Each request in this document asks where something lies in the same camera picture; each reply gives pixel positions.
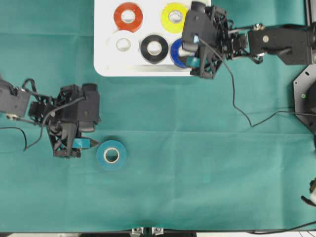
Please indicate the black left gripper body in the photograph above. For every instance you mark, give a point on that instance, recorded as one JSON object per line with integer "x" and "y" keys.
{"x": 50, "y": 114}

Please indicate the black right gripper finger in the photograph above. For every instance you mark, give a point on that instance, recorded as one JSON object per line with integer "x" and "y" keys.
{"x": 192, "y": 62}

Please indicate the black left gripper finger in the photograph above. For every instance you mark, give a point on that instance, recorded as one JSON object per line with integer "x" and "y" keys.
{"x": 84, "y": 143}

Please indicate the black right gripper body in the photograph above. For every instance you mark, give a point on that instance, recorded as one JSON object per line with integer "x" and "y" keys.
{"x": 231, "y": 44}

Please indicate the blue tape roll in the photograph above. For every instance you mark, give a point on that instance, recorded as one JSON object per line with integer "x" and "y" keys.
{"x": 176, "y": 52}

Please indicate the yellow tape roll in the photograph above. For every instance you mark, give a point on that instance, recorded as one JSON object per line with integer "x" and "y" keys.
{"x": 173, "y": 17}

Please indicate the black tape roll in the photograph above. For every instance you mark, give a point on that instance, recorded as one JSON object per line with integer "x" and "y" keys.
{"x": 154, "y": 48}

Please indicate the red tape roll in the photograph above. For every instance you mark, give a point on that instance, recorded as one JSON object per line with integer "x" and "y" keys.
{"x": 128, "y": 16}

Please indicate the white tape roll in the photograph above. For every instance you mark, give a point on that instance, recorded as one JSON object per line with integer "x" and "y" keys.
{"x": 123, "y": 43}

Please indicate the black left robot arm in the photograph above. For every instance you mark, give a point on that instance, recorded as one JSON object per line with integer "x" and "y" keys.
{"x": 15, "y": 102}

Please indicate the green tape roll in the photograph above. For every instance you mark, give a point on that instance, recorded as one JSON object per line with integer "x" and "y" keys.
{"x": 111, "y": 155}

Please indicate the white plastic case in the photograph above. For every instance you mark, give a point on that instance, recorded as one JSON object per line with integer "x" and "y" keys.
{"x": 109, "y": 65}

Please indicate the green table cloth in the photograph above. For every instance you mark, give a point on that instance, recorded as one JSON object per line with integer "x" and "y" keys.
{"x": 202, "y": 154}

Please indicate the silver table clamps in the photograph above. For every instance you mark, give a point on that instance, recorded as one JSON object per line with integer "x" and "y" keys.
{"x": 147, "y": 232}

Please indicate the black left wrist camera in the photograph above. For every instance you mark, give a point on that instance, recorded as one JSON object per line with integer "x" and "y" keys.
{"x": 89, "y": 108}

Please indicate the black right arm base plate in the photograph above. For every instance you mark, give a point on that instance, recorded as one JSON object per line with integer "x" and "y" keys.
{"x": 304, "y": 88}

